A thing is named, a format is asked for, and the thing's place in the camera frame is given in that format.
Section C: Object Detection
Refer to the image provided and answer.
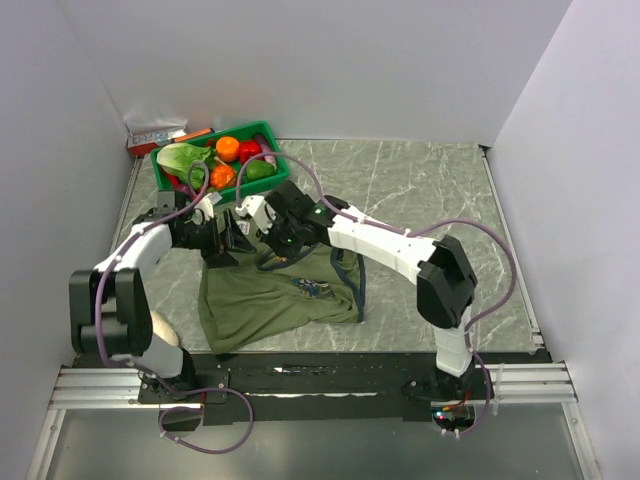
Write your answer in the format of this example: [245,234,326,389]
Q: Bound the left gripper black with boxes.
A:
[175,208,256,268]

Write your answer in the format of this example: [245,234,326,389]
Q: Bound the olive green tank top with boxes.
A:
[198,219,366,354]

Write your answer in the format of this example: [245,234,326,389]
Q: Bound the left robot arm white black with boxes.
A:
[69,191,255,402]

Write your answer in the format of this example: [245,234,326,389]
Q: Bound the green toy pepper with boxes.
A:
[245,159,277,182]

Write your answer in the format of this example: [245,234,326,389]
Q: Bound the orange toy pumpkin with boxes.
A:
[209,164,237,191]

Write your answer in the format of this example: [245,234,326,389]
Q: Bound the red toy pepper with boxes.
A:
[238,140,262,165]

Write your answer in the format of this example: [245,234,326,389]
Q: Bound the purple toy eggplant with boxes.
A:
[252,133,277,168]

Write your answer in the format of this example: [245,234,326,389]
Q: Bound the white toy radish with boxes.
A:
[151,311,180,347]

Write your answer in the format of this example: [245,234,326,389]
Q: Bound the orange toy fruit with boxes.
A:
[215,136,240,163]

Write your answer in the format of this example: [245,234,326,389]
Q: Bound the toy lettuce head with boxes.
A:
[156,143,216,189]

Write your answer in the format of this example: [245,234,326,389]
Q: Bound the red white carton box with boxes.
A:
[126,119,187,157]

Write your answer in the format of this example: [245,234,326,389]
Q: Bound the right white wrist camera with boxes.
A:
[235,195,276,234]

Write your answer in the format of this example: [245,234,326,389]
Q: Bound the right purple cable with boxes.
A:
[234,152,516,440]

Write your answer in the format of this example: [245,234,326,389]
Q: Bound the purple cable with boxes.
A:
[94,160,255,454]
[234,152,516,440]

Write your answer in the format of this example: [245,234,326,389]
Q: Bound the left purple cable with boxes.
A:
[94,160,255,454]

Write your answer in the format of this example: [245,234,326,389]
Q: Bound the aluminium rail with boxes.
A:
[48,364,577,410]

